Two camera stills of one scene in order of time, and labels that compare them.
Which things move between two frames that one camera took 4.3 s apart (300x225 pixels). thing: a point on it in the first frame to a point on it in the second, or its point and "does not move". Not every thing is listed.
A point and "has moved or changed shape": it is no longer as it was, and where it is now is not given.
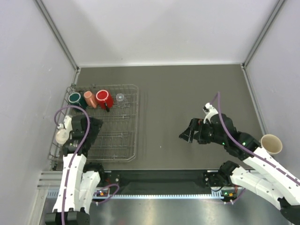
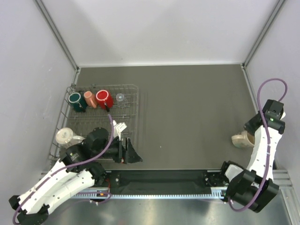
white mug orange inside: x=62 y=136 does not move
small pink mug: x=90 y=99 does not move
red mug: x=102 y=96 does not move
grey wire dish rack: x=117 y=139 does not move
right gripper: x=197 y=124 to x=248 y=126
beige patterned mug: x=271 y=144 has moved or changed shape
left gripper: x=96 y=124 to x=129 y=153
